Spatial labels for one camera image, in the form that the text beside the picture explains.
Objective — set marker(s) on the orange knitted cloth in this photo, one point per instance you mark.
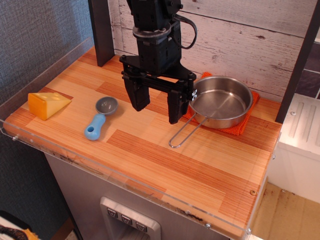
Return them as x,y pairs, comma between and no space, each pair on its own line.
240,126

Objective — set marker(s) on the silver dispenser button panel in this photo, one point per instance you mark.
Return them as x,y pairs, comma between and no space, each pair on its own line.
127,220

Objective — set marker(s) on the yellow toy cheese wedge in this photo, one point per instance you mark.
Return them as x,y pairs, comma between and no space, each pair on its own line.
45,104

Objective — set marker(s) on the dark left vertical post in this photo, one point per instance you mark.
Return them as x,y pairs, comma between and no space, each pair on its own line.
102,30

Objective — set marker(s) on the white toy sink unit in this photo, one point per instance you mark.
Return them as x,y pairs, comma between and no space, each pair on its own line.
295,163

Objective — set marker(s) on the stainless steel pot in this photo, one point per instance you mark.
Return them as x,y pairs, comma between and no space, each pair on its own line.
220,102

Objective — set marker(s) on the dark right vertical post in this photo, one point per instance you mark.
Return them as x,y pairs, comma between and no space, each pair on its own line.
302,58

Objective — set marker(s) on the clear acrylic table guard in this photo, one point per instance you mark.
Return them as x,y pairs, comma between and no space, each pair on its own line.
214,178

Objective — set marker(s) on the blue and grey toy spoon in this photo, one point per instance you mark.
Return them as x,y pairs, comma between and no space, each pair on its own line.
105,106

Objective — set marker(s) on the grey toy fridge cabinet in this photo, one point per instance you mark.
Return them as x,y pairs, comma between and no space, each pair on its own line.
83,192

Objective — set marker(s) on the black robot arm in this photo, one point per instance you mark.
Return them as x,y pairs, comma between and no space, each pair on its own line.
154,14

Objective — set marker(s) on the orange black object bottom left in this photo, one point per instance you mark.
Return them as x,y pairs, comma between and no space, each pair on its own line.
12,228

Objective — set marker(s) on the dark vertical post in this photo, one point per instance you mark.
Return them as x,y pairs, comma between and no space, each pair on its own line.
102,30
302,58

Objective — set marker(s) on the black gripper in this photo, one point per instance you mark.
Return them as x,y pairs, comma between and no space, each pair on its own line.
158,66

